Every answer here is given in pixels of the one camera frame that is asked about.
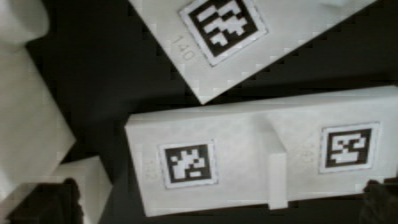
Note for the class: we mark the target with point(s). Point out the white cabinet door panel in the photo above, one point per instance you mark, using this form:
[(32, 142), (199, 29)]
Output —
[(263, 152), (227, 36)]

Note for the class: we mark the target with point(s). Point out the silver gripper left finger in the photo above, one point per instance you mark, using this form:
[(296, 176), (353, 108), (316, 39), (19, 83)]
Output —
[(49, 206)]

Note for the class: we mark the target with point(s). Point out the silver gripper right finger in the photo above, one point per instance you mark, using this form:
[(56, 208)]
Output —
[(378, 212)]

